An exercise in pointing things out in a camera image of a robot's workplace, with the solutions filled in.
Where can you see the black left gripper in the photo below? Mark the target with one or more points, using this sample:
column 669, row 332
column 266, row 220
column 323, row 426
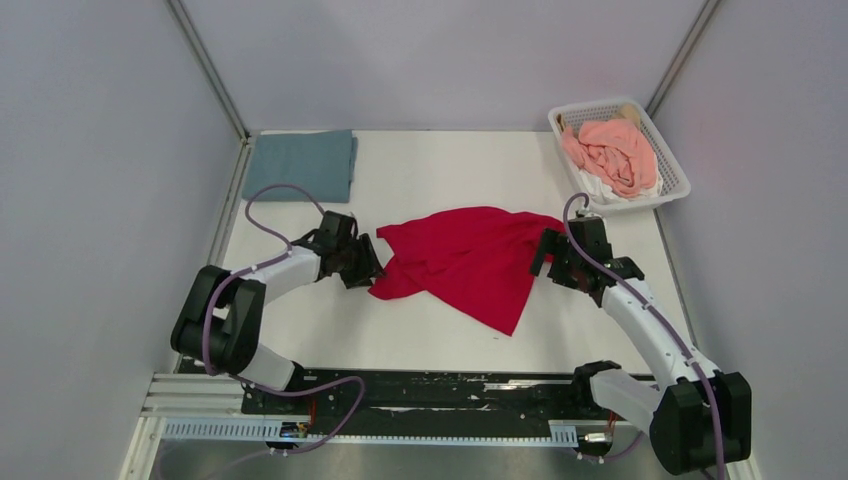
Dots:
column 370, row 266

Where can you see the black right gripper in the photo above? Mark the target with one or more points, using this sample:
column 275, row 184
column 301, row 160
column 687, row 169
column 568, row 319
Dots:
column 549, row 243

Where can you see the red t shirt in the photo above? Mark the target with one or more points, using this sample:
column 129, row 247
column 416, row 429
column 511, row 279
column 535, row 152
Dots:
column 477, row 260

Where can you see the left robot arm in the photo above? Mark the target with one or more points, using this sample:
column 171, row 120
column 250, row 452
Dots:
column 220, row 321

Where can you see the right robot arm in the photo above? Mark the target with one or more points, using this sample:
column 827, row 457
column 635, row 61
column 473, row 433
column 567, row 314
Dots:
column 695, row 415

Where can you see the white t shirt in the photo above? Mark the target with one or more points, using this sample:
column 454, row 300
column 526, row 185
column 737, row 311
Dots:
column 604, row 194

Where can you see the folded blue t shirt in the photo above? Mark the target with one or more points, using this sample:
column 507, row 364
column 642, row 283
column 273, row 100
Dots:
column 321, row 163

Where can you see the pink t shirt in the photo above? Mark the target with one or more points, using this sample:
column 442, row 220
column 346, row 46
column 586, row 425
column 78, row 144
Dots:
column 615, row 151

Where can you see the white plastic laundry basket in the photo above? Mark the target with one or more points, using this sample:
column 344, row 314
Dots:
column 676, row 185

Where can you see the beige garment in basket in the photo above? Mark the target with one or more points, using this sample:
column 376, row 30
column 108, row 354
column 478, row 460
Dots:
column 574, row 115

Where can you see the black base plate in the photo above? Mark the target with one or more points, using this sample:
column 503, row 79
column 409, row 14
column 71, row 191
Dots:
column 434, row 403

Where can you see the aluminium frame rail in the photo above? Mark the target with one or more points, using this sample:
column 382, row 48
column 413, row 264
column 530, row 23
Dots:
column 196, row 406

